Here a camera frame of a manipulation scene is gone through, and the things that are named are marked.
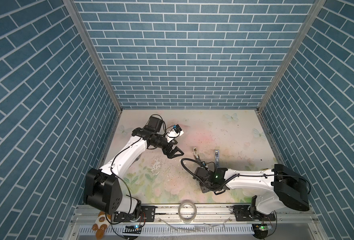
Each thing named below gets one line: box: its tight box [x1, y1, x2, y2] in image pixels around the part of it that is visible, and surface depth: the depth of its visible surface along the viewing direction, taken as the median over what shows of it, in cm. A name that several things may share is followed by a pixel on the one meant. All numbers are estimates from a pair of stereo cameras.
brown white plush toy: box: [92, 211, 111, 240], surface depth 69 cm
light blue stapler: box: [215, 150, 220, 169], surface depth 94 cm
